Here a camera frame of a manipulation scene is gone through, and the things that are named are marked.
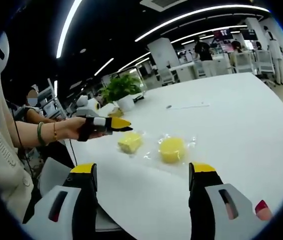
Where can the yellow round silicone block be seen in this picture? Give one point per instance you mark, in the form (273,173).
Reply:
(172,150)

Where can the green leafy plant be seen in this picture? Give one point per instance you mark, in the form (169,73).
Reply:
(121,86)

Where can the yellow square sponge in wrap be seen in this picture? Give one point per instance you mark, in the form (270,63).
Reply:
(144,136)

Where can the yellow rectangular silicone block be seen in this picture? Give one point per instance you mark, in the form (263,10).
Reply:
(130,142)

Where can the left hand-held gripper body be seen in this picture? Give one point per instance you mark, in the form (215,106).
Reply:
(89,107)

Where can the white office chair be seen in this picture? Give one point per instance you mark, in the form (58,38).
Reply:
(265,60)
(244,61)

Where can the person's left hand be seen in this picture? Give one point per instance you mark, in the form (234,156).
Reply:
(72,127)

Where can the grey mesh chair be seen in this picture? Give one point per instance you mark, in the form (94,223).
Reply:
(54,172)

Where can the clear plastic wrapper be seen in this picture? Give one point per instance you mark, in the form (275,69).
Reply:
(191,141)

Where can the white plant pot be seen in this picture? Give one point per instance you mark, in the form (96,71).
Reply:
(126,103)

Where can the green bangle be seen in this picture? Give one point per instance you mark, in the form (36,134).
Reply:
(41,133)

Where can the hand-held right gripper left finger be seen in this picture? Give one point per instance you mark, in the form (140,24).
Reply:
(81,195)

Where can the ceiling air conditioner unit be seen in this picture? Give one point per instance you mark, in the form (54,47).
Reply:
(161,3)

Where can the dark wall screen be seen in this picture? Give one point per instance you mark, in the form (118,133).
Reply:
(250,32)

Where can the long ceiling light strip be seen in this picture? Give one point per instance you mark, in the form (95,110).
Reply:
(201,17)
(67,27)

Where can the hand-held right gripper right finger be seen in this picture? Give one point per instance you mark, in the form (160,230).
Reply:
(201,195)

